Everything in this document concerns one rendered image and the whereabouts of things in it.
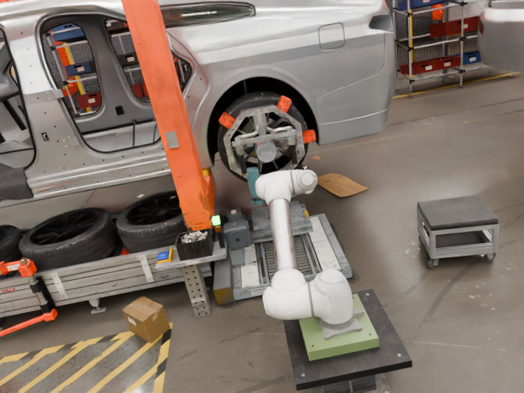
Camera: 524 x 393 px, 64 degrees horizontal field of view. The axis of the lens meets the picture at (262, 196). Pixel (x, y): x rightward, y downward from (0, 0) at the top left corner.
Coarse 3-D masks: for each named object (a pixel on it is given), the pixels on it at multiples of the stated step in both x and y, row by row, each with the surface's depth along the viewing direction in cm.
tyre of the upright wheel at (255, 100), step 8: (248, 96) 294; (256, 96) 288; (264, 96) 286; (272, 96) 289; (280, 96) 301; (232, 104) 297; (240, 104) 286; (248, 104) 286; (256, 104) 287; (264, 104) 287; (232, 112) 287; (288, 112) 291; (296, 112) 291; (304, 120) 296; (224, 128) 291; (304, 128) 296; (224, 144) 296; (304, 144) 301; (224, 152) 298; (224, 160) 301; (240, 176) 307
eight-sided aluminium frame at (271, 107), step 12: (252, 108) 283; (264, 108) 280; (276, 108) 280; (240, 120) 282; (228, 132) 284; (300, 132) 288; (228, 144) 288; (300, 144) 292; (228, 156) 291; (300, 156) 295; (240, 168) 296; (288, 168) 299
